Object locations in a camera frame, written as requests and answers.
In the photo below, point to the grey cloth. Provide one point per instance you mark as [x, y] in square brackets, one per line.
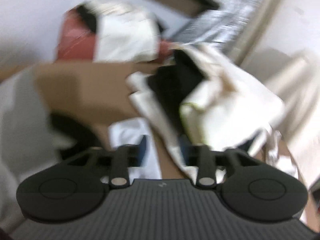
[17, 130]

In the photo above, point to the shiny beige curtain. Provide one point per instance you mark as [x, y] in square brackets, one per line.
[260, 25]

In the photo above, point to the black folded garment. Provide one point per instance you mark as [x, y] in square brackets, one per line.
[172, 85]

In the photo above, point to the quilted silver foil panel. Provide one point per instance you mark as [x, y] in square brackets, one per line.
[240, 0]

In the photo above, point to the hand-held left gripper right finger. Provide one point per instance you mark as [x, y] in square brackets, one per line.
[184, 146]

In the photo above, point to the white cloth in basket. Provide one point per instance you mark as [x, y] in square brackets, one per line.
[125, 37]

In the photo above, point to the red basket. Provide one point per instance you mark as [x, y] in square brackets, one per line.
[75, 40]

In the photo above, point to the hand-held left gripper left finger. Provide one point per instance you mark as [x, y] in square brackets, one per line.
[143, 145]

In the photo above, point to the thick cream folded garment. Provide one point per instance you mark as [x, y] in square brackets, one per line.
[237, 110]

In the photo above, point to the white t-shirt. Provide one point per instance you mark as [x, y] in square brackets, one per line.
[132, 135]

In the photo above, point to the silver plastic bag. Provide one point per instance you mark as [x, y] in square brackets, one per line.
[200, 30]

